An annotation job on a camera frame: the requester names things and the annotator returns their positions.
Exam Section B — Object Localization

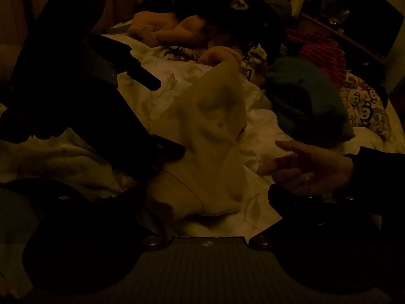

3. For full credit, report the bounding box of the crinkled clear plastic bag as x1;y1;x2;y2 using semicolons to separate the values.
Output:
319;0;352;26

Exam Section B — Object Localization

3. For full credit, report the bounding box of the dark cloth pile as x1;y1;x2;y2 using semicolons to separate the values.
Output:
139;0;292;40

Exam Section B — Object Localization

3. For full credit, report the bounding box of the orange cloth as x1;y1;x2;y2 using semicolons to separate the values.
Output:
127;11;219;49

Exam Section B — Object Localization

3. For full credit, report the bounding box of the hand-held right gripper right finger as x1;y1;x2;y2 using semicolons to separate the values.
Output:
250;184;382;249

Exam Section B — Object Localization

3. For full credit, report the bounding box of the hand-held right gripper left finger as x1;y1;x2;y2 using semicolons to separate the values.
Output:
28;185;167;249

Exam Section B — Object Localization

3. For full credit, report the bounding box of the another person's forearm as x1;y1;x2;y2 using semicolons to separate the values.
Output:
332;146;405;216

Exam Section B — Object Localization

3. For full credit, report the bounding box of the green cloth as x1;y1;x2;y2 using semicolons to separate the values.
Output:
264;58;355;148

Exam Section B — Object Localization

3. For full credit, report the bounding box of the cream sweatshirt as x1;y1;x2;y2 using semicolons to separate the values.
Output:
149;59;251;220

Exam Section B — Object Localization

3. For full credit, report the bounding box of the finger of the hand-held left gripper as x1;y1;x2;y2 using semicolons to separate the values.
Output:
86;34;162;91
95;82;187;174

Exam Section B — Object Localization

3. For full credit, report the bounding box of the monkey print blanket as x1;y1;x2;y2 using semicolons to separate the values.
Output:
156;43;394;141

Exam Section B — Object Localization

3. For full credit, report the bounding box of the wooden shelf unit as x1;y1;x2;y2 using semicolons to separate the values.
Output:
297;0;405;65

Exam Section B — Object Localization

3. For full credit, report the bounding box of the black cloth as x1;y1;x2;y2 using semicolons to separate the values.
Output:
370;66;390;110

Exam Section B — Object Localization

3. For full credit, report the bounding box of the white bed duvet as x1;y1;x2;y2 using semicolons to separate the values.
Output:
0;19;405;238

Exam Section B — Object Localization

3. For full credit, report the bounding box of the red striped cloth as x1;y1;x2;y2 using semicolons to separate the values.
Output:
285;28;349;80

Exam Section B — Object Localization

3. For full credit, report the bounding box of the white fleece cloth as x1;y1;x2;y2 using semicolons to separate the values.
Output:
0;130;137;197

